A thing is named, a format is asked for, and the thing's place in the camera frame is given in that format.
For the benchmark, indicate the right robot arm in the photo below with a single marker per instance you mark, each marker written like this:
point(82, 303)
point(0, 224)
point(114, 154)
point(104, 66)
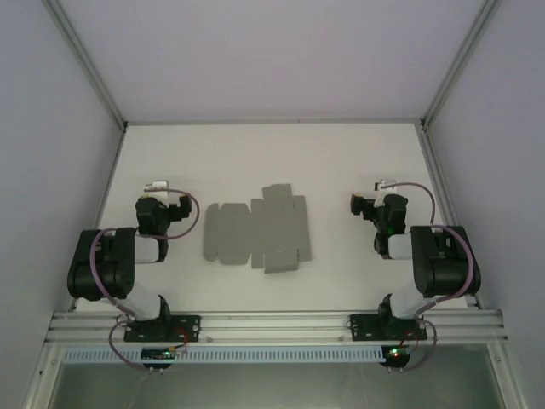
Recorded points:
point(443, 268)

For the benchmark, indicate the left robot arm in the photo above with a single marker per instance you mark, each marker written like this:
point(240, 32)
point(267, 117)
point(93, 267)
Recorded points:
point(115, 264)

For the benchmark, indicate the aluminium mounting rail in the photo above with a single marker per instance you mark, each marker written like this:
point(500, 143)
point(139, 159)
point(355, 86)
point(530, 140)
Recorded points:
point(272, 326)

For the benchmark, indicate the circuit board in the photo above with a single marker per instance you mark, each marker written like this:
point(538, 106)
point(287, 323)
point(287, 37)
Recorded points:
point(157, 353)
point(398, 353)

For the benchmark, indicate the grey metal sheet panel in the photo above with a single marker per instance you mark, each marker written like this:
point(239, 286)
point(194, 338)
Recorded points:
point(272, 387)

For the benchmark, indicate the grey paper box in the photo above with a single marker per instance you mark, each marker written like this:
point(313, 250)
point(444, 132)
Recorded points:
point(234, 230)

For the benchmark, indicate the aluminium frame leg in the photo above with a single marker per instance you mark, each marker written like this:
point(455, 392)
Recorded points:
point(40, 379)
point(508, 379)

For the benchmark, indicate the right circuit board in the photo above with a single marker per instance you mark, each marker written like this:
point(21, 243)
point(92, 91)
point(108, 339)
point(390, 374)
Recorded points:
point(398, 353)

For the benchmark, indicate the aluminium frame post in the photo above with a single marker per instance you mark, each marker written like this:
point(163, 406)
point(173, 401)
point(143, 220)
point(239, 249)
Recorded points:
point(94, 72)
point(456, 64)

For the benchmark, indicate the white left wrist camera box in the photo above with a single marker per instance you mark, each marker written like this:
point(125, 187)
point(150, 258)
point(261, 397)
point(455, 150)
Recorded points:
point(156, 186)

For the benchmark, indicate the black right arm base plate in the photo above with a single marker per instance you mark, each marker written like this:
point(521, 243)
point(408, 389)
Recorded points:
point(362, 326)

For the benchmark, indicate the left circuit board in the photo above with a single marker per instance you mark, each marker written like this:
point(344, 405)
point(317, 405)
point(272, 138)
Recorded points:
point(157, 353)

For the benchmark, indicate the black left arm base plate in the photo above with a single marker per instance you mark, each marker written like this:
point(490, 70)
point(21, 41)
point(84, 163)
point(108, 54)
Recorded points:
point(189, 328)

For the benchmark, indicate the aluminium table side rail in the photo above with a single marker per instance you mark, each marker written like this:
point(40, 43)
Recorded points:
point(443, 200)
point(111, 170)

